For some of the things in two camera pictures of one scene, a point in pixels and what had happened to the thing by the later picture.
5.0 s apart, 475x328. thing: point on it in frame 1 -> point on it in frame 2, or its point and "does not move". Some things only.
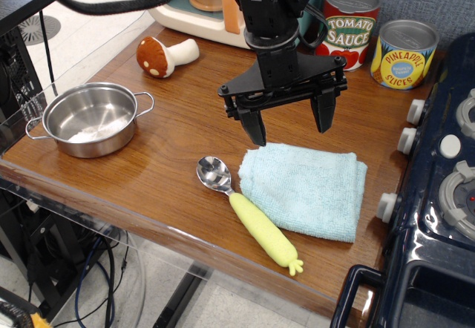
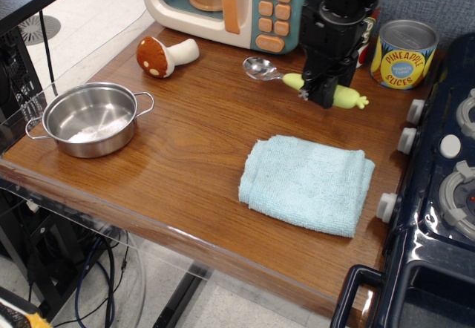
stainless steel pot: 92,119 does not move
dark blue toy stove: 428,280 does not move
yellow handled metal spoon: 214,173 -> 260,68
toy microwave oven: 206,9 does not move
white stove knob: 387,206 does not move
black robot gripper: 283,76 -> 331,50
